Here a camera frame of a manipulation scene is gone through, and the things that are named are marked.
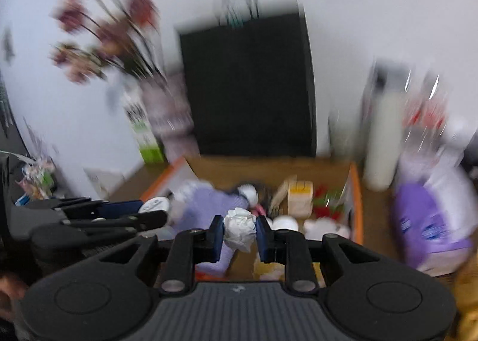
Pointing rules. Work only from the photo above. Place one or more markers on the red cardboard box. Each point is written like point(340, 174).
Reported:
point(231, 173)

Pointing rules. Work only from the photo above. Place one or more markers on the white round ball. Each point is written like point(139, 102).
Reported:
point(285, 223)

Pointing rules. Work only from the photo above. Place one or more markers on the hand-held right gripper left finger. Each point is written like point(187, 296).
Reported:
point(216, 240)

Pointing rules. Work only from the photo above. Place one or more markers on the white round lid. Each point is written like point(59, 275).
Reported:
point(155, 206)

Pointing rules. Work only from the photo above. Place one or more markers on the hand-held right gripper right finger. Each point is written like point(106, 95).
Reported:
point(263, 240)

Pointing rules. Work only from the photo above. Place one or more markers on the green white milk carton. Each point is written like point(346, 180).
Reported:
point(147, 139)

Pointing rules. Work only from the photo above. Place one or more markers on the clear plastic water bottle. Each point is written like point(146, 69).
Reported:
point(437, 109)
point(414, 105)

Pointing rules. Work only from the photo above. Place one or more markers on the black paper bag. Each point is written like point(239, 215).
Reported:
point(246, 83)

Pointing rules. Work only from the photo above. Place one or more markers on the brown paper packet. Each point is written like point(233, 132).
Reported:
point(282, 193)

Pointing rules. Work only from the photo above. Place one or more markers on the glass cup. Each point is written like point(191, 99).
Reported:
point(341, 135)

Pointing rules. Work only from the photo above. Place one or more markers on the dried pink flower bouquet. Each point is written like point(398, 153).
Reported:
point(138, 8)

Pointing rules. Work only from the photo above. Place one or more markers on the white round toy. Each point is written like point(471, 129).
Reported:
point(248, 191)

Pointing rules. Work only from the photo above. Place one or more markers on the white yellow plush toy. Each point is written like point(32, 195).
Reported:
point(326, 229)

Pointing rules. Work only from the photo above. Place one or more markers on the wooden desktop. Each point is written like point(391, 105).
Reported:
point(377, 221)

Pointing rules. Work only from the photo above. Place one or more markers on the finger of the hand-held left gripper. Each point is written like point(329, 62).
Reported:
point(119, 208)
point(149, 219)

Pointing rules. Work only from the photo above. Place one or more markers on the purple tissue pack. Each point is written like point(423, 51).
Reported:
point(429, 221)

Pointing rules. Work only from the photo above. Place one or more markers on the red artificial flower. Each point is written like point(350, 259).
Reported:
point(325, 206)

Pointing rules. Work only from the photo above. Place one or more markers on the small yellow box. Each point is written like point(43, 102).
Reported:
point(300, 197)

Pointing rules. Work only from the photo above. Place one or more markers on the white paper ball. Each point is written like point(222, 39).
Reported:
point(241, 230)

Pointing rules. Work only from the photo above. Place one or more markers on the purple cloth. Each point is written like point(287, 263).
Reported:
point(209, 206)

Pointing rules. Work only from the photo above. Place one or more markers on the white thermos bottle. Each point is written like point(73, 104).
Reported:
point(384, 131)

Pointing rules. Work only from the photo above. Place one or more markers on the colourful packet pile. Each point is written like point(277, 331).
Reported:
point(37, 178)

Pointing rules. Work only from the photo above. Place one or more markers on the pink mottled vase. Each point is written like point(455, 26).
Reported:
point(168, 117)

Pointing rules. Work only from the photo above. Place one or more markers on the person's left hand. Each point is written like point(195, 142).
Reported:
point(8, 287)

